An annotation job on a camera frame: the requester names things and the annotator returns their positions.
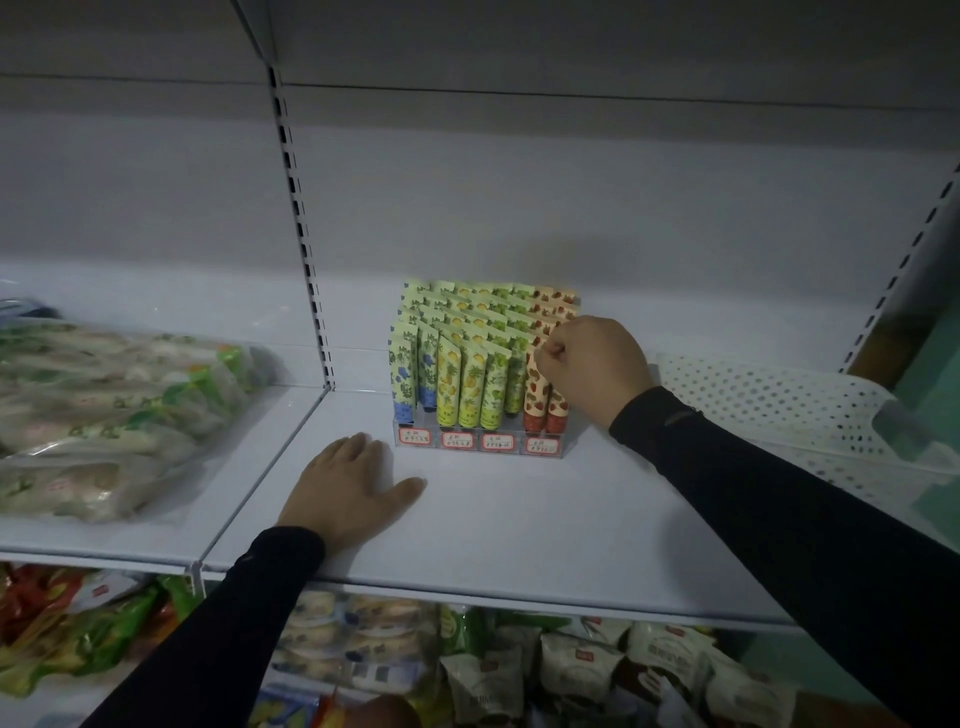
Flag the group of white green pouches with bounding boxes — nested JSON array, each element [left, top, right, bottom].
[[442, 607, 798, 728]]

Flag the person's right hand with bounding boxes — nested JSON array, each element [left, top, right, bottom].
[[533, 314, 658, 431]]

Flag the person's right forearm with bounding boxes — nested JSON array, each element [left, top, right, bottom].
[[608, 386, 960, 728]]

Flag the heap of assorted snack packets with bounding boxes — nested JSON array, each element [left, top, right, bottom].
[[0, 563, 204, 699]]

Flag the blue yellow snack packet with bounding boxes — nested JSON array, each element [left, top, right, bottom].
[[247, 686, 320, 728]]

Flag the white store shelf unit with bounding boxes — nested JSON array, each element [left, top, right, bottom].
[[0, 0, 960, 728]]

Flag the person's left hand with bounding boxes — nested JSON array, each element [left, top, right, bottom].
[[277, 432, 429, 556]]

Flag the clear acrylic display rack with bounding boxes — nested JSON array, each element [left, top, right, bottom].
[[392, 408, 575, 460]]

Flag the pile of white sweet bags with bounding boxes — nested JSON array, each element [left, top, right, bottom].
[[269, 588, 444, 695]]

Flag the white perforated basket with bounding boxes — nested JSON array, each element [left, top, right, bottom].
[[652, 352, 960, 556]]

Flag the row of cream tubes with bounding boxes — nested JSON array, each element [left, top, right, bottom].
[[397, 279, 583, 343]]

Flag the orange brown snack packet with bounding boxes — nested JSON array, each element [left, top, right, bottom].
[[311, 693, 423, 728]]

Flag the clear bag of green sweets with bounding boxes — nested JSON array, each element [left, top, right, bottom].
[[0, 322, 279, 524]]

